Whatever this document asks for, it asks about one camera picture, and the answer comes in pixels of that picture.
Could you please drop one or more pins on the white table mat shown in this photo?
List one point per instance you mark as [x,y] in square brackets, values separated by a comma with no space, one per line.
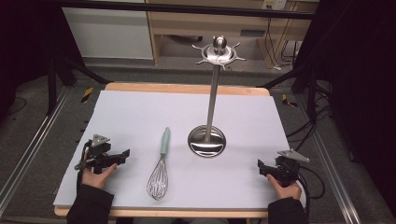
[199,174]

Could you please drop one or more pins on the black metal stand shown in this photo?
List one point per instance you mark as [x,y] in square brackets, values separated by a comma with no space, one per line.
[306,81]
[56,81]

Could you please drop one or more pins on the person's right hand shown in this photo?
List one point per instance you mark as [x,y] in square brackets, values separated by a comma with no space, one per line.
[285,191]

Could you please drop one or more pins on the white cabinet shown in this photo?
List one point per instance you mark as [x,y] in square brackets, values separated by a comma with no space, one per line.
[109,34]

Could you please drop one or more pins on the person's left hand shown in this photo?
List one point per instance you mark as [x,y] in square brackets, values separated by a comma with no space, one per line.
[97,176]

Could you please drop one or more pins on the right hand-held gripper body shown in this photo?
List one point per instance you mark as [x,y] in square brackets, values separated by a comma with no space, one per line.
[288,170]

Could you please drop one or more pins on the black horizontal frame bar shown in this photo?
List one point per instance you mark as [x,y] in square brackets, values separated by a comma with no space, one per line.
[186,8]

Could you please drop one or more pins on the yellow black floor tape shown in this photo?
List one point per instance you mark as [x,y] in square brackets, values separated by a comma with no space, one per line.
[288,100]
[87,94]

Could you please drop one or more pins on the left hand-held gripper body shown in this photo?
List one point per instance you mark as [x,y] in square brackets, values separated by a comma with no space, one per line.
[99,148]

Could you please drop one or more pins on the steel utensil hanging stand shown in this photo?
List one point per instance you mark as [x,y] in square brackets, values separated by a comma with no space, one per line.
[208,137]

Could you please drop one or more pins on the metal floor rail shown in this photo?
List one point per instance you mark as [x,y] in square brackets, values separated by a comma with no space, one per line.
[330,168]
[31,146]

